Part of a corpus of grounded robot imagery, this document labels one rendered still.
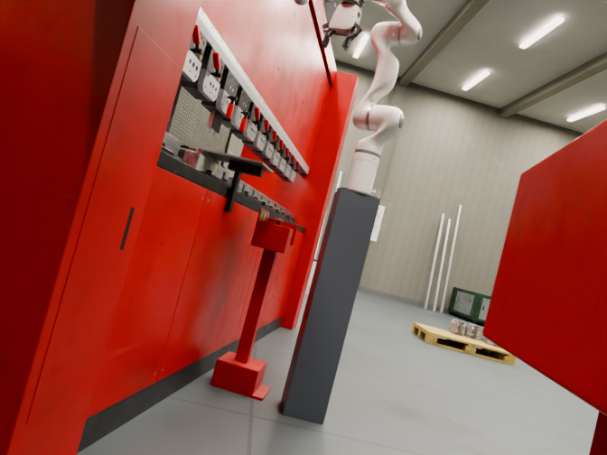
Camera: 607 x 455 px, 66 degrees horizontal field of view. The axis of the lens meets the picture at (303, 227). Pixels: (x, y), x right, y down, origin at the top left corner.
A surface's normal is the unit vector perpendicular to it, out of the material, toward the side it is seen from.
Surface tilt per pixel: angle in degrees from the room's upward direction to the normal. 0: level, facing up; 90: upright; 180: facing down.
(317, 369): 90
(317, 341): 90
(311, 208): 90
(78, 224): 90
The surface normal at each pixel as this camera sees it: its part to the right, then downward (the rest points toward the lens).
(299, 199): -0.15, -0.08
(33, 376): 0.96, 0.24
